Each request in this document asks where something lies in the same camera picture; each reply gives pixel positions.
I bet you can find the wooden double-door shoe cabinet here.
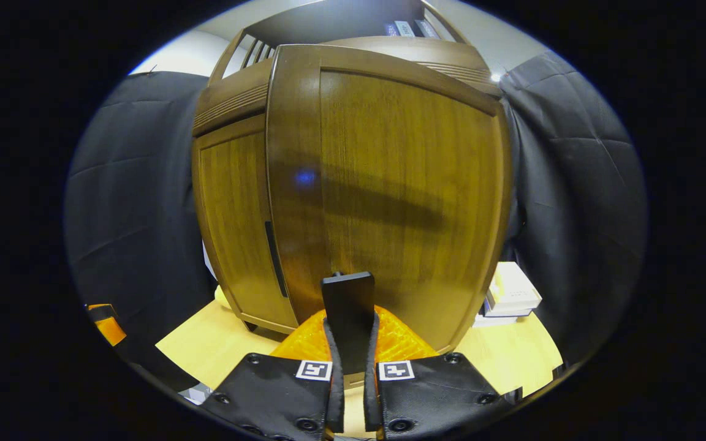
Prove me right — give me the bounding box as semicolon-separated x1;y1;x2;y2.
191;0;504;344

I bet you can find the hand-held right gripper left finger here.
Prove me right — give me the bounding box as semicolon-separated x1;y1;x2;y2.
197;309;345;441

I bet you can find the wooden shoe cabinet door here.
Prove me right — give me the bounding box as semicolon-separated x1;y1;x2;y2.
192;114;300;334
265;44;513;355

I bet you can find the white book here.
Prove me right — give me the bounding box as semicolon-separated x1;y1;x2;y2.
474;299;536;327

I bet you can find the cream cover book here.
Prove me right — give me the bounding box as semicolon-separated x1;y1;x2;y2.
491;262;542;310

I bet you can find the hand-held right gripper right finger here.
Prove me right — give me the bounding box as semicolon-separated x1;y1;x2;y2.
363;306;522;441

